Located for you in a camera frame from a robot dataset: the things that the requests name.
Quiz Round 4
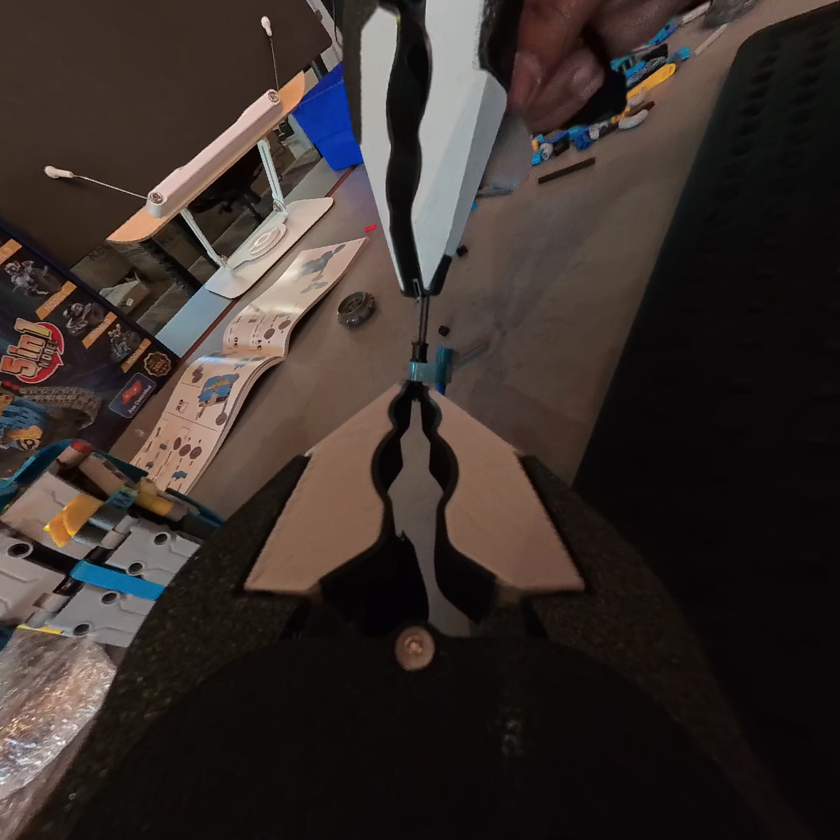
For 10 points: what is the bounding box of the open instruction booklet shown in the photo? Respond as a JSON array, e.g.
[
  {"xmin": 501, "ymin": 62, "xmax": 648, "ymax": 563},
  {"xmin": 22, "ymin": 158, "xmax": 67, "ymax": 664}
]
[{"xmin": 130, "ymin": 236, "xmax": 370, "ymax": 497}]

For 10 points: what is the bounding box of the blue toy brick beam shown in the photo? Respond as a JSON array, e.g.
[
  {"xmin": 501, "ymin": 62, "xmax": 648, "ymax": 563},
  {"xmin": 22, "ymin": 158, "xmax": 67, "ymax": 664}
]
[{"xmin": 405, "ymin": 346, "xmax": 455, "ymax": 398}]

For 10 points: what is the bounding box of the blue storage bin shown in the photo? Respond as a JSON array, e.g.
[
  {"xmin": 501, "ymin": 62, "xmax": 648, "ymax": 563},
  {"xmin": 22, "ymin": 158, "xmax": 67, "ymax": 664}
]
[{"xmin": 290, "ymin": 62, "xmax": 364, "ymax": 173}]

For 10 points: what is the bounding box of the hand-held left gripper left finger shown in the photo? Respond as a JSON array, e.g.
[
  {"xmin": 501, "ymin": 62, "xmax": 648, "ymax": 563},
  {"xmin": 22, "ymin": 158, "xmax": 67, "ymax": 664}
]
[{"xmin": 243, "ymin": 382, "xmax": 432, "ymax": 636}]

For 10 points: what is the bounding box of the blue grey toy brick robot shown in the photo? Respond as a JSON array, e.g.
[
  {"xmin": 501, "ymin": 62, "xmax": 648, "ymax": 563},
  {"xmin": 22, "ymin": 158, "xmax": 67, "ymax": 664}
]
[{"xmin": 0, "ymin": 438, "xmax": 225, "ymax": 651}]

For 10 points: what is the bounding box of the white laptop stand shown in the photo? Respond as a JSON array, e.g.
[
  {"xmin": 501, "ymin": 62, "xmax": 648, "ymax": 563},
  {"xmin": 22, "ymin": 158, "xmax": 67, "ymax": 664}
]
[{"xmin": 41, "ymin": 14, "xmax": 337, "ymax": 301}]

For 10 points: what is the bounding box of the toy robot kit box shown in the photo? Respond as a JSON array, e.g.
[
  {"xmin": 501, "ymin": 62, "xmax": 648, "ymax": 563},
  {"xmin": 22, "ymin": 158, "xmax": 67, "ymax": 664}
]
[{"xmin": 0, "ymin": 223, "xmax": 182, "ymax": 483}]

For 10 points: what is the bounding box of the dark divider panel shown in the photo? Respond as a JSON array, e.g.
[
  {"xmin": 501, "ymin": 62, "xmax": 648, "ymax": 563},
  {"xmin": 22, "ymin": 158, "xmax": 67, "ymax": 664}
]
[{"xmin": 0, "ymin": 0, "xmax": 332, "ymax": 270}]

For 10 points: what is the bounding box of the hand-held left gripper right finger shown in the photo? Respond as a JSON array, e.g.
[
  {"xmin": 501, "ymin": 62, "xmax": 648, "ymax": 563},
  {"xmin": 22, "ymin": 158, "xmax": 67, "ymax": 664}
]
[{"xmin": 423, "ymin": 387, "xmax": 586, "ymax": 636}]

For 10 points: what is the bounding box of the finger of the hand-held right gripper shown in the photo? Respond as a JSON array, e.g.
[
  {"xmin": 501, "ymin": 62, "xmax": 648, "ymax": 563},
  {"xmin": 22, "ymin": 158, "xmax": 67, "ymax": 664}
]
[
  {"xmin": 340, "ymin": 0, "xmax": 432, "ymax": 298},
  {"xmin": 410, "ymin": 0, "xmax": 509, "ymax": 299}
]

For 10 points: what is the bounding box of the black toy axle rod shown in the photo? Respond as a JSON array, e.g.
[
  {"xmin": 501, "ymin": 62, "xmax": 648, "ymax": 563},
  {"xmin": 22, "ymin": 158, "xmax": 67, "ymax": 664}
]
[{"xmin": 537, "ymin": 156, "xmax": 598, "ymax": 186}]

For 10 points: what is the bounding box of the pile of toy brick pieces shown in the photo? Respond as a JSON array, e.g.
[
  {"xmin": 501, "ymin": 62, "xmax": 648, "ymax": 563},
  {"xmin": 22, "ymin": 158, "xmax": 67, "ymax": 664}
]
[{"xmin": 528, "ymin": 16, "xmax": 698, "ymax": 166}]

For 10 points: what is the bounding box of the grey desk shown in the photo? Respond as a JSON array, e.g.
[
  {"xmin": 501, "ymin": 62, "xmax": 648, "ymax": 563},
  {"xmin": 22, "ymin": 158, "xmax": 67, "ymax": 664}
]
[{"xmin": 108, "ymin": 0, "xmax": 815, "ymax": 651}]

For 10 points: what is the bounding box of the grey toy gear wheel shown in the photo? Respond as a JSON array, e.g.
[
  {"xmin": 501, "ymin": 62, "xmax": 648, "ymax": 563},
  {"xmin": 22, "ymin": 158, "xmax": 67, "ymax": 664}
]
[{"xmin": 336, "ymin": 290, "xmax": 378, "ymax": 329}]

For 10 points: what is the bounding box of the person's right hand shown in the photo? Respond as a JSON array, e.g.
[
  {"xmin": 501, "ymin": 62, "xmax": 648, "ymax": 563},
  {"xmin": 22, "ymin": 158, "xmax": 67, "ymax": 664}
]
[{"xmin": 508, "ymin": 0, "xmax": 700, "ymax": 135}]

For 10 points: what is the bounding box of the crumpled bubble wrap bag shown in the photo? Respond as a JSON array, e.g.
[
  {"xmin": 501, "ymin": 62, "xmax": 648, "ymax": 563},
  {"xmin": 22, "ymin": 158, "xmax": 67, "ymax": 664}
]
[{"xmin": 0, "ymin": 631, "xmax": 122, "ymax": 840}]

